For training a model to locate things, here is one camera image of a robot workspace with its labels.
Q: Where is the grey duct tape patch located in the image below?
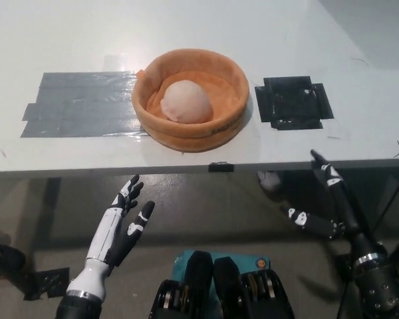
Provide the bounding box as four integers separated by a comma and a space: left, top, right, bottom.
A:
19, 70, 152, 140

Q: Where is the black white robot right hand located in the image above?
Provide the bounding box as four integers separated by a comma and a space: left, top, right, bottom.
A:
287, 149, 386, 267

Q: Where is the orange plush round basket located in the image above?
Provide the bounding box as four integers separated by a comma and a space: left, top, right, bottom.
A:
131, 49, 250, 154

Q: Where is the pale pink plush dumpling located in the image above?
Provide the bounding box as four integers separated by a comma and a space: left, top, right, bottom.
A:
158, 79, 214, 124

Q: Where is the black tape square patch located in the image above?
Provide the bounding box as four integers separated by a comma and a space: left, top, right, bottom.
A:
254, 75, 335, 131

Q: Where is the white shoe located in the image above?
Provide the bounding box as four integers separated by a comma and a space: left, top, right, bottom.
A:
256, 170, 282, 193

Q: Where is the black teal robot torso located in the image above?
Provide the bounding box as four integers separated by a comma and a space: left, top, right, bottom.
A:
148, 251, 295, 319

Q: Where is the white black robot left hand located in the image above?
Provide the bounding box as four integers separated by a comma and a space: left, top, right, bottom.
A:
66, 174, 156, 300

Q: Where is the dark table leg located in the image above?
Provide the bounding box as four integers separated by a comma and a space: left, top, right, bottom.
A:
23, 178, 61, 300

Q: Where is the black rounded stand foot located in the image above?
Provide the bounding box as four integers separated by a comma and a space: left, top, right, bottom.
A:
0, 242, 26, 276

